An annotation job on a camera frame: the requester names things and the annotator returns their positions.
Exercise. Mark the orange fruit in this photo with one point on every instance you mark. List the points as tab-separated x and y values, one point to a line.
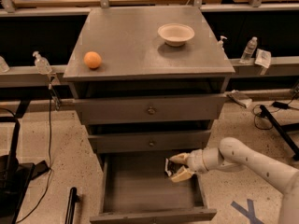
92	59

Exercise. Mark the grey top drawer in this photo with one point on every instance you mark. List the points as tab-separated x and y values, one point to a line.
149	109

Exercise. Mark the clear bottle far left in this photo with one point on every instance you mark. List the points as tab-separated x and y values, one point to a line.
3	65

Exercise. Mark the black stand base left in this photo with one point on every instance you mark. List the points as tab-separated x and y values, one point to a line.
14	176

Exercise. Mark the white paper bowl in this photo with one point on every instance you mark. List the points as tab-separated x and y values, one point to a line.
175	34

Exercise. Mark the right small sanitizer pump bottle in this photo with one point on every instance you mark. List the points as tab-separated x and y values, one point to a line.
221	41

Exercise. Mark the white wipes packet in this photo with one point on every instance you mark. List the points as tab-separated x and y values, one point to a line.
263	58

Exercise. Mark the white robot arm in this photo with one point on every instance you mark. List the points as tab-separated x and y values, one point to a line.
231	155

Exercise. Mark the folded cloth on rail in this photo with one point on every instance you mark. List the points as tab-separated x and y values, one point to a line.
240	98

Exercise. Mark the clear plastic water bottle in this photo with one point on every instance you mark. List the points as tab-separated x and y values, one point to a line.
249	50

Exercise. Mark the left clear sanitizer pump bottle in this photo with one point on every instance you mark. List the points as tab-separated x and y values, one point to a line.
42	64

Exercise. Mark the black stand leg right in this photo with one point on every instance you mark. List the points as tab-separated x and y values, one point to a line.
284	131

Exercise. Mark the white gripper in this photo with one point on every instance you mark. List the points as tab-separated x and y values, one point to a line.
195	160

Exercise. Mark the grey open bottom drawer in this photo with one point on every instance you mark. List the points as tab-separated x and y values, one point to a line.
137	191

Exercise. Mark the grey middle drawer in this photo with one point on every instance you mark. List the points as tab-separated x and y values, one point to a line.
133	142

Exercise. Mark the black bar handle bottom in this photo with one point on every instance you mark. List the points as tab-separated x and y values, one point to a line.
73	199

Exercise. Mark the grey drawer cabinet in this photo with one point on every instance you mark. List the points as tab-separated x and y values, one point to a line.
136	62

